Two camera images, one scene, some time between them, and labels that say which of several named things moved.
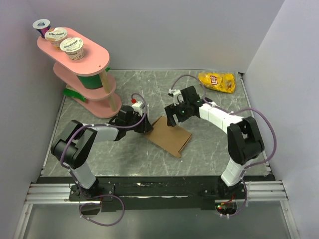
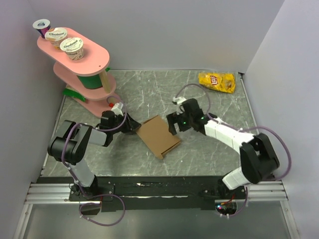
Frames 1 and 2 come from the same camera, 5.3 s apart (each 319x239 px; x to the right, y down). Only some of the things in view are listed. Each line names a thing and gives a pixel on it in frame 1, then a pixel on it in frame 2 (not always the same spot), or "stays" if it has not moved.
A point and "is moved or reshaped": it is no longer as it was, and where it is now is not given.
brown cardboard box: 174,138 is moved or reshaped
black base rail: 128,193 stays
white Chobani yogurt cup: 74,48 stays
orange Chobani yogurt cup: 55,36 stays
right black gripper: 172,110 → 172,118
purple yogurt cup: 42,26 stays
